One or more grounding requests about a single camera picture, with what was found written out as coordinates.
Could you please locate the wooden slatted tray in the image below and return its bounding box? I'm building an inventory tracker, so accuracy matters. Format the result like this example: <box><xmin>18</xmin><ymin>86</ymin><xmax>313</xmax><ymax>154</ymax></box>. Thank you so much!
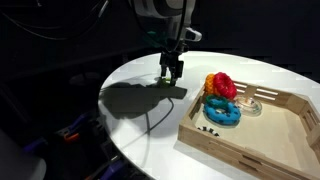
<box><xmin>177</xmin><ymin>79</ymin><xmax>320</xmax><ymax>180</ymax></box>

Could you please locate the orange clamp handle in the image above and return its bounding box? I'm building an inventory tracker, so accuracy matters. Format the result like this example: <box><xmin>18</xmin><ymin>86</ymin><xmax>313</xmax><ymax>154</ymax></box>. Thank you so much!
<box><xmin>63</xmin><ymin>132</ymin><xmax>81</xmax><ymax>144</ymax></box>

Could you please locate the grey blurred object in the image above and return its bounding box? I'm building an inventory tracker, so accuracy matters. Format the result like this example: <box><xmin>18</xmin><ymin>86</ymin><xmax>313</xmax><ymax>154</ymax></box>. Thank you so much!
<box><xmin>0</xmin><ymin>129</ymin><xmax>48</xmax><ymax>180</ymax></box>

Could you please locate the blue ring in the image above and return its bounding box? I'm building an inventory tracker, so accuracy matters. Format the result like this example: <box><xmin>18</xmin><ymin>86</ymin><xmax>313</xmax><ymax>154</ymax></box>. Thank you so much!
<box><xmin>203</xmin><ymin>99</ymin><xmax>242</xmax><ymax>127</ymax></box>

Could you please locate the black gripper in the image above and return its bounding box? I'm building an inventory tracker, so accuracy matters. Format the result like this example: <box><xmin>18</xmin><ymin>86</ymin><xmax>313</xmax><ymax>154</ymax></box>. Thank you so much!
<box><xmin>159</xmin><ymin>52</ymin><xmax>185</xmax><ymax>86</ymax></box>

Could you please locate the red knobbly ring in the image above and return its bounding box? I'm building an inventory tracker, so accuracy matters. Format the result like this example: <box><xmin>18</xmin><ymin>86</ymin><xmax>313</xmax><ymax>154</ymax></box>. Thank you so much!
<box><xmin>213</xmin><ymin>71</ymin><xmax>238</xmax><ymax>101</ymax></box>

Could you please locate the clear transparent ring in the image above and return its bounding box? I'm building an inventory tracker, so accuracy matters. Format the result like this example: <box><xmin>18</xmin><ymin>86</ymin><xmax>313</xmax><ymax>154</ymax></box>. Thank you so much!
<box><xmin>234</xmin><ymin>96</ymin><xmax>263</xmax><ymax>117</ymax></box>

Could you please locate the small black studded ring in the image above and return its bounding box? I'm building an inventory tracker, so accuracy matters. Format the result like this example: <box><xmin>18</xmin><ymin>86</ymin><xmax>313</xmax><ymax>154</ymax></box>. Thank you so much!
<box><xmin>197</xmin><ymin>125</ymin><xmax>221</xmax><ymax>138</ymax></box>

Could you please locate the dark green ring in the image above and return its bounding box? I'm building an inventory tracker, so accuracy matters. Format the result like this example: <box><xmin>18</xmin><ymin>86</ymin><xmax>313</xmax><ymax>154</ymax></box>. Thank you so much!
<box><xmin>205</xmin><ymin>94</ymin><xmax>230</xmax><ymax>108</ymax></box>

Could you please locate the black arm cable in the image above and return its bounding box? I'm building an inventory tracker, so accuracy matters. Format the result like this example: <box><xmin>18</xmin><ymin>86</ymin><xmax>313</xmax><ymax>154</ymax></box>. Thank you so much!
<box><xmin>173</xmin><ymin>0</ymin><xmax>189</xmax><ymax>54</ymax></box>

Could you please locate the orange knobbly ring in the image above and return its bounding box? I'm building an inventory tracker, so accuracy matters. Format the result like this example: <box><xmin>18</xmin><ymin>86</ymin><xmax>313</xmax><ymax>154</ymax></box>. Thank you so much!
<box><xmin>204</xmin><ymin>73</ymin><xmax>218</xmax><ymax>97</ymax></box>

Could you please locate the light green ring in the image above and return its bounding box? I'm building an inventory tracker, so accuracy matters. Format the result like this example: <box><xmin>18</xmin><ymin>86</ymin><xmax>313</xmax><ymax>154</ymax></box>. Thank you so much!
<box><xmin>158</xmin><ymin>76</ymin><xmax>177</xmax><ymax>84</ymax></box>

